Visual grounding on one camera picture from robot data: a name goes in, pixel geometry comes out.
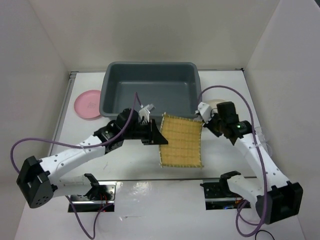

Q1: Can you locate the grey plastic bin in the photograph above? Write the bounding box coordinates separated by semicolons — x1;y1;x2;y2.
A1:
99;62;201;120

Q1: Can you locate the pink plate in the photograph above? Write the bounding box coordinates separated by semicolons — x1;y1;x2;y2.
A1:
73;90;101;120

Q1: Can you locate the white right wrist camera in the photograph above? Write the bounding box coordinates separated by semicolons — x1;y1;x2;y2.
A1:
195;101;216;124

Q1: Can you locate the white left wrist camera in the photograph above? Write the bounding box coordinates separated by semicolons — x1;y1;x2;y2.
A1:
138;104;155;123

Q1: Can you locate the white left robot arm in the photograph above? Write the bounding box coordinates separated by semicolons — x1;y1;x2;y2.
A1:
16;108;168;209

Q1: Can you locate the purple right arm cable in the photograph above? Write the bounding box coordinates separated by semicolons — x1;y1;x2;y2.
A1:
198;85;270;237

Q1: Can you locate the clear plastic cup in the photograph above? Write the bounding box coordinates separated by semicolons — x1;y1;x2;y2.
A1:
254;126;267;143
264;143;273;157

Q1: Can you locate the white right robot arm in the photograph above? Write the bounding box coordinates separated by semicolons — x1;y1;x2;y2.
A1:
197;101;303;225

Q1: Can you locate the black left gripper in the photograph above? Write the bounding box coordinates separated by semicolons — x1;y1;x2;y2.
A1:
123;118;169;145

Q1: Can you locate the woven bamboo mat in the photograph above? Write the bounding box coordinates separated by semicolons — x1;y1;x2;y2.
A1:
159;113;203;169

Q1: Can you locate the black cable loop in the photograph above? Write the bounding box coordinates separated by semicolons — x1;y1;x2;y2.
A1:
254;229;276;240

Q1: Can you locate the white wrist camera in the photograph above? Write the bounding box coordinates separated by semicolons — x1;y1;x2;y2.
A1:
195;101;216;124
138;104;155;123

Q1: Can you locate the cream plate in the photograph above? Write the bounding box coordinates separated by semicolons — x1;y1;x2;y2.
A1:
204;99;225;109

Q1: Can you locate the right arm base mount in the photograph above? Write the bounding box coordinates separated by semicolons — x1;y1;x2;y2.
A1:
199;178;244;211

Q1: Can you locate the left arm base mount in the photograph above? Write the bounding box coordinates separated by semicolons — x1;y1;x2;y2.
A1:
69;181;117;213

